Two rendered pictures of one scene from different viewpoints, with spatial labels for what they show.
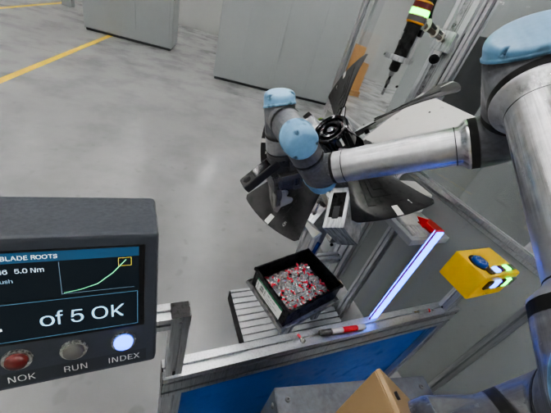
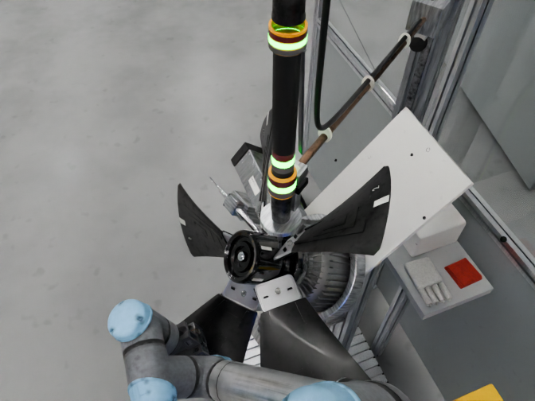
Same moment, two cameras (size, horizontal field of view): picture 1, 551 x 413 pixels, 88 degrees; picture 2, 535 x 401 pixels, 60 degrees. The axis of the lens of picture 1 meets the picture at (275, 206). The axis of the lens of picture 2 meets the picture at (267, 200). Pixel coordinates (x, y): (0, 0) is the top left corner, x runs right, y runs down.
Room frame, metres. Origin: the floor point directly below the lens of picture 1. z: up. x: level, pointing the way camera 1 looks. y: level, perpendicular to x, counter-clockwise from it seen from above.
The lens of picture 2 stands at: (0.39, -0.23, 2.10)
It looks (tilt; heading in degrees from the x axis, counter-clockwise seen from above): 52 degrees down; 9
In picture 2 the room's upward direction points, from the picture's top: straight up
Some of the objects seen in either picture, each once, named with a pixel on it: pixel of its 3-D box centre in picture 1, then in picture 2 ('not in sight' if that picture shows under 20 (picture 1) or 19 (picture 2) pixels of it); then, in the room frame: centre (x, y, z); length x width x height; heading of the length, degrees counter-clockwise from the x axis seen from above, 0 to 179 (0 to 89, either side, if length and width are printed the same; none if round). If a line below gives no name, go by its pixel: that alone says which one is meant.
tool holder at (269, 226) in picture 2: (407, 39); (284, 199); (0.86, -0.18, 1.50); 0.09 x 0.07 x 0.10; 156
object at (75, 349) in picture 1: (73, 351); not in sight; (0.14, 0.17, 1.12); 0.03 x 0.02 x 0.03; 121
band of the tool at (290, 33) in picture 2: not in sight; (287, 36); (0.85, -0.18, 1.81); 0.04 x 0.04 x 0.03
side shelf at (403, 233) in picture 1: (403, 215); (423, 255); (1.23, -0.59, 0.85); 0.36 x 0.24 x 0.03; 31
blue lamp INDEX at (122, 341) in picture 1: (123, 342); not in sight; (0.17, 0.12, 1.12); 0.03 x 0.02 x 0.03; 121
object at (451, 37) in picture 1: (443, 42); (431, 9); (1.42, -0.44, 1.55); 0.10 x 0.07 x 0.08; 156
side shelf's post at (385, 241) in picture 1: (364, 274); (394, 313); (1.23, -0.59, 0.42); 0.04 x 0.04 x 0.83; 31
